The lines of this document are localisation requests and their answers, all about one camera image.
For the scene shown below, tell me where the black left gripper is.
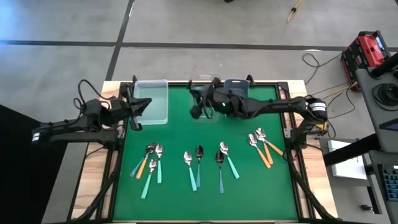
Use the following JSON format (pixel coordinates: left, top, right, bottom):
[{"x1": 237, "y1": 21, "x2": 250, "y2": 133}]
[{"x1": 107, "y1": 93, "x2": 153, "y2": 121}]

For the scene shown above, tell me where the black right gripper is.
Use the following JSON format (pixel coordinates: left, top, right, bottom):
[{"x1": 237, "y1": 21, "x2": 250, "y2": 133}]
[{"x1": 190, "y1": 78, "x2": 225, "y2": 108}]

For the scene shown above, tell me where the blue-handled metal spoon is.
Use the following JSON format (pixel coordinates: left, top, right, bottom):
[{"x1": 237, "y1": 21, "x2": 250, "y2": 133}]
[
  {"x1": 215, "y1": 150, "x2": 224, "y2": 194},
  {"x1": 129, "y1": 142, "x2": 157, "y2": 178},
  {"x1": 195, "y1": 145, "x2": 205, "y2": 189}
]

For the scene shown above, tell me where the teal-handled metal spoon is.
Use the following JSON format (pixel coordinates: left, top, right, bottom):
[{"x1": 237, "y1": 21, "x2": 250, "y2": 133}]
[
  {"x1": 155, "y1": 143, "x2": 164, "y2": 184},
  {"x1": 219, "y1": 141, "x2": 241, "y2": 180},
  {"x1": 140, "y1": 158, "x2": 158, "y2": 200},
  {"x1": 183, "y1": 151, "x2": 198, "y2": 192}
]

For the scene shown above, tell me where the orange-handled metal spoon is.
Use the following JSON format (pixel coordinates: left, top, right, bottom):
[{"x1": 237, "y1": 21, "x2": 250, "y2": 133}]
[
  {"x1": 254, "y1": 129, "x2": 274, "y2": 166},
  {"x1": 256, "y1": 127, "x2": 284, "y2": 157},
  {"x1": 136, "y1": 143, "x2": 156, "y2": 180},
  {"x1": 248, "y1": 133, "x2": 272, "y2": 169}
]

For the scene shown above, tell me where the clear plastic bin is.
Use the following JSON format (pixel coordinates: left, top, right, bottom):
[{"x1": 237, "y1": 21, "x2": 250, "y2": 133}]
[{"x1": 188, "y1": 73, "x2": 222, "y2": 123}]

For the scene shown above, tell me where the frosted white plastic bin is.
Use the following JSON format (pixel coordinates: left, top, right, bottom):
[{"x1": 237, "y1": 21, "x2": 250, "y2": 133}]
[{"x1": 133, "y1": 79, "x2": 169, "y2": 126}]

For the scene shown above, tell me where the blue-grey plastic bin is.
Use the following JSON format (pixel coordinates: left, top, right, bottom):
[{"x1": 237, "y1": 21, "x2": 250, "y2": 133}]
[{"x1": 223, "y1": 78, "x2": 251, "y2": 99}]

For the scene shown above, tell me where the green table mat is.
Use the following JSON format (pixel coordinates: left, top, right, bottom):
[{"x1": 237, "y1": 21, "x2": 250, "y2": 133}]
[{"x1": 112, "y1": 84, "x2": 299, "y2": 222}]

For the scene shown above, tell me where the black floor mat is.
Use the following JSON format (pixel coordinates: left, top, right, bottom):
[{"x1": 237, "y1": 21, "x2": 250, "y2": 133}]
[{"x1": 0, "y1": 104, "x2": 72, "y2": 224}]

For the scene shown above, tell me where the black diagonal bar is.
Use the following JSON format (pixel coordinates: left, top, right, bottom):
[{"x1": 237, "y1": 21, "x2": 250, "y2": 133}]
[{"x1": 322, "y1": 133, "x2": 382, "y2": 167}]

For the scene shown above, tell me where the grey equipment cart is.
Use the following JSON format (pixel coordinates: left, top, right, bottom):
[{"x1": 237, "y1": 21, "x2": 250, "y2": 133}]
[{"x1": 355, "y1": 67, "x2": 398, "y2": 153}]

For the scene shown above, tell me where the white box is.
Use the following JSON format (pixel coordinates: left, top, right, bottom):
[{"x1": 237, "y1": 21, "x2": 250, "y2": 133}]
[{"x1": 327, "y1": 139, "x2": 368, "y2": 181}]

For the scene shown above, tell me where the red black tool case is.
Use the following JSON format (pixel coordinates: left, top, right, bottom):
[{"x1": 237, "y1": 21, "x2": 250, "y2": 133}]
[{"x1": 341, "y1": 30, "x2": 391, "y2": 93}]

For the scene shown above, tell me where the black round pole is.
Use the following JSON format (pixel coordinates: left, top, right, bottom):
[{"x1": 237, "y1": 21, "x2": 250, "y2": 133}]
[{"x1": 369, "y1": 52, "x2": 398, "y2": 79}]

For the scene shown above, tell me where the dark tablet screen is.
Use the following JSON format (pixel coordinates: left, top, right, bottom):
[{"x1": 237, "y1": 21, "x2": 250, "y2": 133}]
[{"x1": 378, "y1": 117, "x2": 398, "y2": 132}]

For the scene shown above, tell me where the blue-keyed control panel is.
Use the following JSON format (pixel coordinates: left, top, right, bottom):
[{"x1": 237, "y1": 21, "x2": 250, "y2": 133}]
[{"x1": 379, "y1": 164, "x2": 398, "y2": 202}]

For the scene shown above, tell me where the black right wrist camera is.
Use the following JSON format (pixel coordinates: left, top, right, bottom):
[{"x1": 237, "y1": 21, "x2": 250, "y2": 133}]
[{"x1": 190, "y1": 105, "x2": 203, "y2": 120}]

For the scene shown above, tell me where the black metal table frame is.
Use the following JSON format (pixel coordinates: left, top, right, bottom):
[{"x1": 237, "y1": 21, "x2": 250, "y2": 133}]
[{"x1": 70, "y1": 74, "x2": 338, "y2": 224}]

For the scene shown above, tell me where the black floor cable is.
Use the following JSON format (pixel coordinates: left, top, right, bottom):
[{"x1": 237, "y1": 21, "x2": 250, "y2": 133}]
[{"x1": 302, "y1": 52, "x2": 343, "y2": 85}]

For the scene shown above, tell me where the yellow floor cable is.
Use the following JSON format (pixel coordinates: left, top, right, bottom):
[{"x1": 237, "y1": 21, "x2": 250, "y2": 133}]
[{"x1": 285, "y1": 0, "x2": 304, "y2": 24}]

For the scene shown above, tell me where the yellow extension cable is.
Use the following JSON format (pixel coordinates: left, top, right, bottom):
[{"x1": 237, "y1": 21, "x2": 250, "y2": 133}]
[{"x1": 310, "y1": 81, "x2": 358, "y2": 101}]

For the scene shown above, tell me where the black coiled cable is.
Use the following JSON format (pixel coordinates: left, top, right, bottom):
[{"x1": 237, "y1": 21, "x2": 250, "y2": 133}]
[{"x1": 371, "y1": 83, "x2": 398, "y2": 112}]

